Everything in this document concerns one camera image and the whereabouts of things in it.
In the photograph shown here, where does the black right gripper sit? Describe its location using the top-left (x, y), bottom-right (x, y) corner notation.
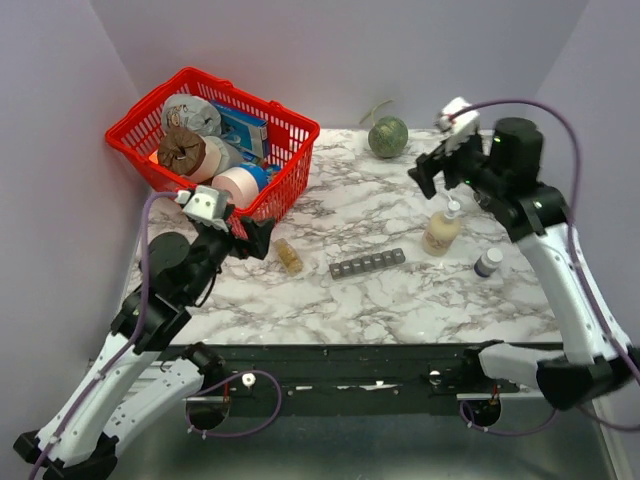
top-left (405, 127), bottom-right (505, 200)

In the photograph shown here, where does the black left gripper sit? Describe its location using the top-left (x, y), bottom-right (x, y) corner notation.
top-left (184, 204), bottom-right (277, 304)

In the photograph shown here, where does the clear bottle of yellow pills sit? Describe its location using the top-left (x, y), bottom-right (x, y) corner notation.
top-left (274, 238), bottom-right (304, 275)

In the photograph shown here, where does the grey weekly pill organizer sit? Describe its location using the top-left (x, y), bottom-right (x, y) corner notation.
top-left (329, 248), bottom-right (406, 280)

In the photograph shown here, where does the grey bottle white cap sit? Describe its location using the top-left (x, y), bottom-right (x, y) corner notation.
top-left (473, 247), bottom-right (504, 278)

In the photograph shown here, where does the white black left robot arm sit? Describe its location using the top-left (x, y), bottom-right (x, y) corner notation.
top-left (13, 217), bottom-right (275, 479)

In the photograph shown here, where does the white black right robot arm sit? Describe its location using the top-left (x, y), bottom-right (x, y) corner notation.
top-left (408, 107), bottom-right (639, 410)

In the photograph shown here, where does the green netted melon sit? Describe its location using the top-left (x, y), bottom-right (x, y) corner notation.
top-left (359, 99), bottom-right (409, 159)

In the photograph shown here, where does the white toilet roll blue wrap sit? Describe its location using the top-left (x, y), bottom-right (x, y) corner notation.
top-left (211, 163), bottom-right (269, 209)

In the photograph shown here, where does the cream lotion pump bottle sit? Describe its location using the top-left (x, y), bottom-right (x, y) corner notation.
top-left (422, 197), bottom-right (461, 257)

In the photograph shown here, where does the brown wrapped toilet roll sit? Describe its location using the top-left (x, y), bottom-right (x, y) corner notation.
top-left (156, 127), bottom-right (222, 183)

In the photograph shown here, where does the blue white cardboard box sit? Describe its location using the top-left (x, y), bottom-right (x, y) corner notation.
top-left (211, 101), bottom-right (270, 158)

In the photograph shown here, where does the grey wrapped toilet roll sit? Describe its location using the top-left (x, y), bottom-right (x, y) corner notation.
top-left (161, 94), bottom-right (222, 137)

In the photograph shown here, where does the red plastic shopping basket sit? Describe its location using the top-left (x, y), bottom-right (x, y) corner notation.
top-left (105, 67), bottom-right (320, 238)

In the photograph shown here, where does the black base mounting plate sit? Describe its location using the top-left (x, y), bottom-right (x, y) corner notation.
top-left (161, 343), bottom-right (518, 418)

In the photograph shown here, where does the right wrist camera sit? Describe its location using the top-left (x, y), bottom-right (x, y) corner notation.
top-left (434, 97), bottom-right (480, 156)

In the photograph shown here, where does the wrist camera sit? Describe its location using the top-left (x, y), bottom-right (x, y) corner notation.
top-left (434, 97), bottom-right (480, 156)
top-left (174, 185), bottom-right (234, 232)

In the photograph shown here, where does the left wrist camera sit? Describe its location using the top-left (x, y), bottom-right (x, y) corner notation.
top-left (174, 185), bottom-right (234, 232)

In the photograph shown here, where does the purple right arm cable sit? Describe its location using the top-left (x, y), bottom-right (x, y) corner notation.
top-left (447, 98), bottom-right (640, 437)

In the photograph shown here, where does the aluminium rail frame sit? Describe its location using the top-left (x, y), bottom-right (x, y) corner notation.
top-left (105, 389), bottom-right (619, 479)

